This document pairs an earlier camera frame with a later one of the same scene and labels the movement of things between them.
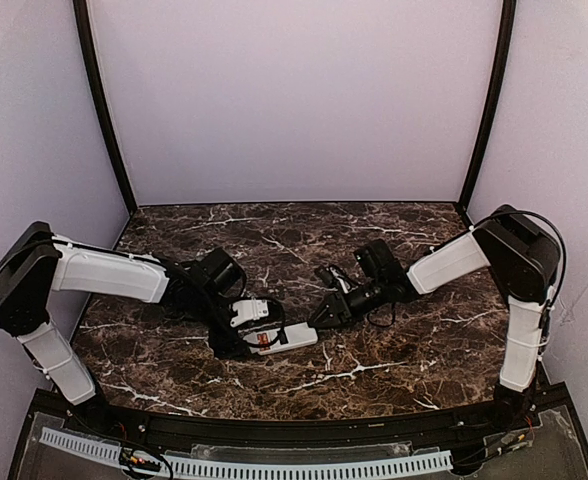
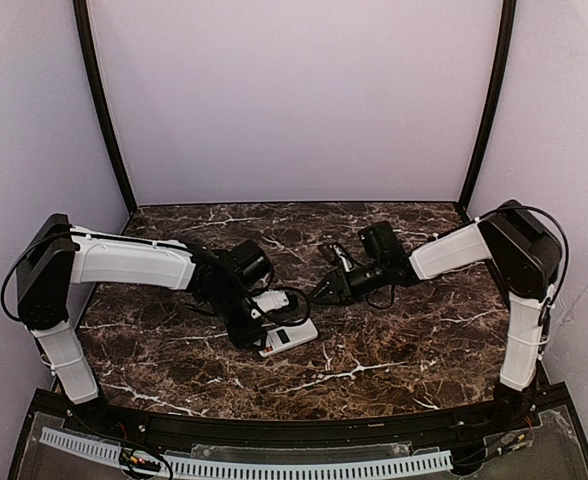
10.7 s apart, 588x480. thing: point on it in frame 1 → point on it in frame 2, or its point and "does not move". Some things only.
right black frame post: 508,27 does not move
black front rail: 290,432 does not move
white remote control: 268,340 does not move
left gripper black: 225,338 → 247,335
